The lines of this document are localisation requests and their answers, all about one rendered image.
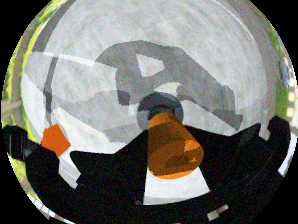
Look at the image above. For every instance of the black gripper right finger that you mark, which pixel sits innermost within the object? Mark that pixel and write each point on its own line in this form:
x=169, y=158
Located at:
x=220, y=151

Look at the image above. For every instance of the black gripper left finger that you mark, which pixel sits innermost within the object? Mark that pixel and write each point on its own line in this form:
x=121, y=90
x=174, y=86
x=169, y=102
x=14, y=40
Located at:
x=128, y=165

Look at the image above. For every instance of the orange knob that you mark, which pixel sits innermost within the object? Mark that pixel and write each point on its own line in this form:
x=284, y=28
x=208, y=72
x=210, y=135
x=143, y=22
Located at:
x=172, y=151

